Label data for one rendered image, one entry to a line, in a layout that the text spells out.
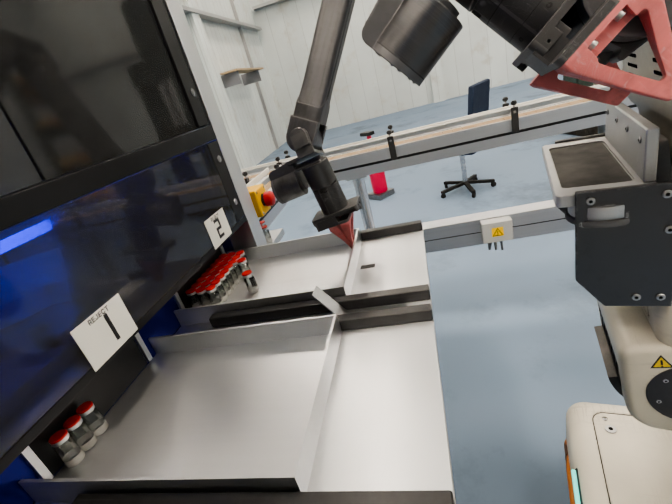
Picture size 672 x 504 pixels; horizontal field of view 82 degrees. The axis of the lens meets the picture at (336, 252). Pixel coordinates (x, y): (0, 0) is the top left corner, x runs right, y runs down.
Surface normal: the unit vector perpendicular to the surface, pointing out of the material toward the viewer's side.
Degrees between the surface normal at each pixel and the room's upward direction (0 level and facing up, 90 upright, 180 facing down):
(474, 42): 90
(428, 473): 0
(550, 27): 81
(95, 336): 90
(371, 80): 90
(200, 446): 0
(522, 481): 0
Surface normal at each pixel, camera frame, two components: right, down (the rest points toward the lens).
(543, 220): -0.15, 0.44
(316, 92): -0.15, 0.08
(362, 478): -0.25, -0.88
